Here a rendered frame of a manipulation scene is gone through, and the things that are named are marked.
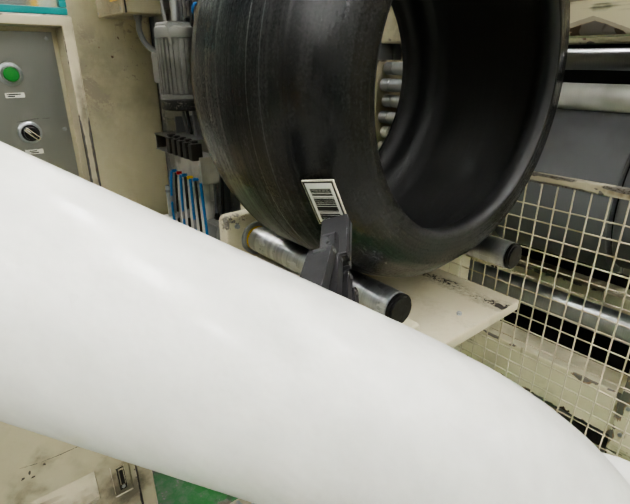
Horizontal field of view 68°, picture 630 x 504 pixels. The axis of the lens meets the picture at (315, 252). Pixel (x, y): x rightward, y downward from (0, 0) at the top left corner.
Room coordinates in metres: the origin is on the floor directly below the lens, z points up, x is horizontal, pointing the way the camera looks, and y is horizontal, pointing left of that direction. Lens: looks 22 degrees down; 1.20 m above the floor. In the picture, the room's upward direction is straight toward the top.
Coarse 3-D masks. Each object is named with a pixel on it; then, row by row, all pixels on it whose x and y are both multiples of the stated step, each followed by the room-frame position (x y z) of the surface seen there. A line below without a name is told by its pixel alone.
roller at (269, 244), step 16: (256, 240) 0.75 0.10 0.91; (272, 240) 0.73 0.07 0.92; (288, 240) 0.72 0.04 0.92; (272, 256) 0.71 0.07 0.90; (288, 256) 0.68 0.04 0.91; (304, 256) 0.66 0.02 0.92; (352, 272) 0.59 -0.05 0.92; (368, 288) 0.55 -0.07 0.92; (384, 288) 0.54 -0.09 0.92; (368, 304) 0.54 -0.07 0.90; (384, 304) 0.52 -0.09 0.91; (400, 304) 0.52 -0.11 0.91; (400, 320) 0.52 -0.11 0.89
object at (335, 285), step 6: (342, 252) 0.41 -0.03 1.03; (336, 258) 0.40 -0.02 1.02; (342, 258) 0.41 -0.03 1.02; (348, 258) 0.41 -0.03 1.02; (336, 264) 0.39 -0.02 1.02; (342, 264) 0.41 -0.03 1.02; (336, 270) 0.39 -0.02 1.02; (342, 270) 0.40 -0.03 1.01; (336, 276) 0.38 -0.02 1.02; (342, 276) 0.39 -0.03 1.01; (330, 282) 0.38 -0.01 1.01; (336, 282) 0.37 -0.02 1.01; (330, 288) 0.37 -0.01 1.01; (336, 288) 0.37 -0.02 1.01
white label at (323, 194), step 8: (304, 184) 0.49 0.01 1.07; (312, 184) 0.48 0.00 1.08; (320, 184) 0.48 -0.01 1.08; (328, 184) 0.47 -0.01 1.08; (312, 192) 0.49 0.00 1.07; (320, 192) 0.48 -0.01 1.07; (328, 192) 0.48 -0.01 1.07; (336, 192) 0.47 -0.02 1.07; (312, 200) 0.49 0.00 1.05; (320, 200) 0.49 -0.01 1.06; (328, 200) 0.48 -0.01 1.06; (336, 200) 0.48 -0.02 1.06; (320, 208) 0.49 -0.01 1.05; (328, 208) 0.49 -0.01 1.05; (336, 208) 0.48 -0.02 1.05; (344, 208) 0.48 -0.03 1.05; (320, 216) 0.50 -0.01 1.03; (328, 216) 0.49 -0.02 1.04
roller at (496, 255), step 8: (488, 240) 0.73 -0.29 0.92; (496, 240) 0.72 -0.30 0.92; (504, 240) 0.72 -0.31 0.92; (480, 248) 0.72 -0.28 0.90; (488, 248) 0.71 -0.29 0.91; (496, 248) 0.71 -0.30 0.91; (504, 248) 0.70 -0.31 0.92; (512, 248) 0.69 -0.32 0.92; (520, 248) 0.71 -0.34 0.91; (472, 256) 0.74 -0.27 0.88; (480, 256) 0.72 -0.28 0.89; (488, 256) 0.71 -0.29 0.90; (496, 256) 0.70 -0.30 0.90; (504, 256) 0.69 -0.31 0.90; (512, 256) 0.69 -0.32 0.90; (520, 256) 0.71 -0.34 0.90; (496, 264) 0.71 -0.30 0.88; (504, 264) 0.69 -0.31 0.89; (512, 264) 0.69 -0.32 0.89
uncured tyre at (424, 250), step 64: (256, 0) 0.53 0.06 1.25; (320, 0) 0.49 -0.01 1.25; (384, 0) 0.51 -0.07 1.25; (448, 0) 0.94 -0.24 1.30; (512, 0) 0.85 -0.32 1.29; (192, 64) 0.64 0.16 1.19; (256, 64) 0.51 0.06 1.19; (320, 64) 0.48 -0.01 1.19; (448, 64) 0.97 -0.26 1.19; (512, 64) 0.87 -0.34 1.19; (256, 128) 0.52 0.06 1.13; (320, 128) 0.48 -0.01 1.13; (448, 128) 0.94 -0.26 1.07; (512, 128) 0.84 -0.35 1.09; (256, 192) 0.58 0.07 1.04; (384, 192) 0.52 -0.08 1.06; (448, 192) 0.84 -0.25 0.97; (512, 192) 0.70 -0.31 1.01; (384, 256) 0.54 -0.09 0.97; (448, 256) 0.62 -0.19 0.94
